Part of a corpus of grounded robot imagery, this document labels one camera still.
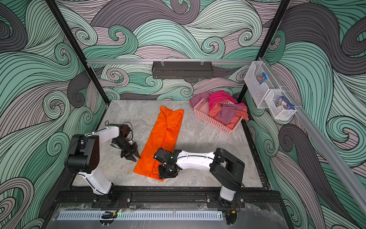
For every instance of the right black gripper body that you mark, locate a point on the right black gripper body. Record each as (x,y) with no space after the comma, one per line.
(165,170)

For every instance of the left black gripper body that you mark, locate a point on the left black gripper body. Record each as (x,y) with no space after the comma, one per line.
(125,146)

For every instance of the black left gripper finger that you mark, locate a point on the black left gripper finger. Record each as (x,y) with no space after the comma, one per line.
(135,151)
(129,157)

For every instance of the orange t-shirt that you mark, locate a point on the orange t-shirt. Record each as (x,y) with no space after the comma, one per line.
(163,135)

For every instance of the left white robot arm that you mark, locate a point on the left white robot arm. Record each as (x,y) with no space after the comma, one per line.
(83,158)

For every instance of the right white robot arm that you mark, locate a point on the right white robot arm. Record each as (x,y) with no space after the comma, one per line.
(225,167)

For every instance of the pink perforated plastic basket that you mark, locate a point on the pink perforated plastic basket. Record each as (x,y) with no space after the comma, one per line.
(201,110)

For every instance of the mauve purple t-shirt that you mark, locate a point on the mauve purple t-shirt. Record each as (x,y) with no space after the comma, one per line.
(202,96)
(230,114)

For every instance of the magenta pink t-shirt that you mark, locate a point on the magenta pink t-shirt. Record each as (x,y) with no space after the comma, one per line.
(220,97)

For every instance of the coral salmon t-shirt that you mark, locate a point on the coral salmon t-shirt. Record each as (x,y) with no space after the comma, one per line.
(215,110)

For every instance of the clear plastic bin upper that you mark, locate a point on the clear plastic bin upper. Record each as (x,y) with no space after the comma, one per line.
(259,92)

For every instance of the clear plastic bin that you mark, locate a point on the clear plastic bin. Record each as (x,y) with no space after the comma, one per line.
(280,107)
(259,92)

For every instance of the clear plastic bin lower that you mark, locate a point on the clear plastic bin lower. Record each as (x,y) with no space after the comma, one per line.
(280,107)

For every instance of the red blue small item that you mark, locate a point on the red blue small item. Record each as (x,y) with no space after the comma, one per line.
(262,78)

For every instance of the blue white small box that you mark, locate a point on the blue white small box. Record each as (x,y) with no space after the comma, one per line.
(285,103)

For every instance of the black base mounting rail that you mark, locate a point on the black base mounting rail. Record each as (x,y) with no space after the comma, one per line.
(123,196)

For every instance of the black perforated wall tray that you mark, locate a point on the black perforated wall tray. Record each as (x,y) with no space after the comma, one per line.
(182,70)

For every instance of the black corner frame post left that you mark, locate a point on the black corner frame post left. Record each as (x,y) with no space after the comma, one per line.
(67,31)

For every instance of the black corner frame post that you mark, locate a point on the black corner frame post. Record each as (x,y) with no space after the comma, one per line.
(252,40)
(67,31)

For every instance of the black corner frame post right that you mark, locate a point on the black corner frame post right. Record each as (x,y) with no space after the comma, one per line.
(252,40)

